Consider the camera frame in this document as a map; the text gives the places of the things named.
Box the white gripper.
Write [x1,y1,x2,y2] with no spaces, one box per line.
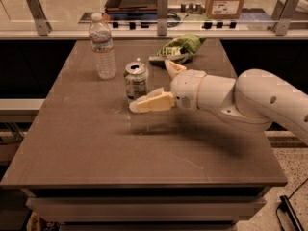
[129,60,206,114]

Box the middle metal railing post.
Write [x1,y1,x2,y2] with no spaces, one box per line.
[157,0,168,36]

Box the left metal railing post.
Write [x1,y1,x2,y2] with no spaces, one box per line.
[26,0,52,36]

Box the cardboard box with label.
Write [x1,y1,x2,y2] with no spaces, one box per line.
[206,0,244,19]

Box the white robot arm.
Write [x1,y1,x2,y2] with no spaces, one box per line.
[129,60,308,144]

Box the green white 7up can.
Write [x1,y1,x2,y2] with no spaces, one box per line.
[124,59,149,102]

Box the right metal railing post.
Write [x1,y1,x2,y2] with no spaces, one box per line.
[272,0,304,36]

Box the clear plastic water bottle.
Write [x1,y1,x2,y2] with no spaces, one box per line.
[89,13,116,80]

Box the black cable on floor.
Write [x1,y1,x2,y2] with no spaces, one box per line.
[275,177,308,231]

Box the patterned bag under table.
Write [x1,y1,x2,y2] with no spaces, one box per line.
[26,212,60,231]

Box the green chip bag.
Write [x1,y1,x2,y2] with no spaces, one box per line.
[149,34,206,66]

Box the metal railing post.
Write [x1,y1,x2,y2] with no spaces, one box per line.
[26,0,52,36]
[272,0,304,36]
[157,0,168,36]

